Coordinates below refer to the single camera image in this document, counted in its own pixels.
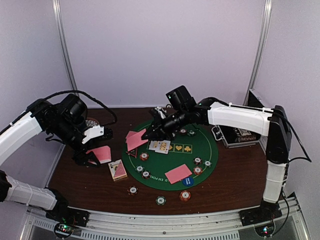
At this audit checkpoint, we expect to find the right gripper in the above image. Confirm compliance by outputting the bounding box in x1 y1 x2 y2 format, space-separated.
141 107 189 141

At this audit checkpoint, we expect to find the orange 5 chip stack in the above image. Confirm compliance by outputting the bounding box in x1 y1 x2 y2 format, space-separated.
179 190 191 202

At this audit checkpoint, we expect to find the playing card box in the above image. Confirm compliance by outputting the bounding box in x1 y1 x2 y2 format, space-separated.
108 159 128 182

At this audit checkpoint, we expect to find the front aluminium rail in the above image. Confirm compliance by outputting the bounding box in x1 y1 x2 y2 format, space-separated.
19 194 311 240

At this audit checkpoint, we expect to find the black 100 chip stack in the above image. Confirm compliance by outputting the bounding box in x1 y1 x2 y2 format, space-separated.
127 186 139 196

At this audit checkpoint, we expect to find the right aluminium frame post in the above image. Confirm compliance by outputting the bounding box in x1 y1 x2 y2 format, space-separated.
243 0 273 105

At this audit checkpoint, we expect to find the blue small blind button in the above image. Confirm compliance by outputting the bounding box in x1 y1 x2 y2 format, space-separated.
182 176 195 187

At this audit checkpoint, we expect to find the round green poker mat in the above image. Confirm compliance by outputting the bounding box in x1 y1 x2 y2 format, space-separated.
122 123 219 191

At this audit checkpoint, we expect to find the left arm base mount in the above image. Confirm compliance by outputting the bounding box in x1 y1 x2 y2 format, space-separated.
45 207 90 227

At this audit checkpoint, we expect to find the red-backed card deck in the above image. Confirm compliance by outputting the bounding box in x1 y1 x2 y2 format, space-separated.
86 145 112 164

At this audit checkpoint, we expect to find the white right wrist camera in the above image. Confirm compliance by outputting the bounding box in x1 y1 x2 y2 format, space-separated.
154 106 167 119

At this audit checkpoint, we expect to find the dealt card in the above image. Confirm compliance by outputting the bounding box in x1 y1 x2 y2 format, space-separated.
165 164 192 184
125 128 146 142

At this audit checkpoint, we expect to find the aluminium poker chip case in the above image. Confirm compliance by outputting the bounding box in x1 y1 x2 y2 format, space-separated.
211 89 269 152

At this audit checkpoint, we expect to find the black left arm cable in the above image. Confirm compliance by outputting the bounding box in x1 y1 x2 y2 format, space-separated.
42 89 119 127

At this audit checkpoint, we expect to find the black triangular all-in button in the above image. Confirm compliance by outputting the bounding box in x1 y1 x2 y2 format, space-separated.
126 148 138 158

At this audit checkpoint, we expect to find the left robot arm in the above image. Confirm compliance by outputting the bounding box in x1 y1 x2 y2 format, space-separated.
0 90 118 222

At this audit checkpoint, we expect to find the patterned round plate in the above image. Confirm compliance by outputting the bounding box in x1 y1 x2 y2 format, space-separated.
85 117 100 129

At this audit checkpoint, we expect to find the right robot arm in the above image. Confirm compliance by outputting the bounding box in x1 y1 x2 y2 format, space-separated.
141 85 292 221

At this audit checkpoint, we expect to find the green 20 chip stack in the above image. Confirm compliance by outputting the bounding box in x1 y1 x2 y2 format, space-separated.
155 196 166 206

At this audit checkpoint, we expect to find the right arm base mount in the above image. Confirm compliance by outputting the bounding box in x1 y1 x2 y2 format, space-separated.
239 206 283 227

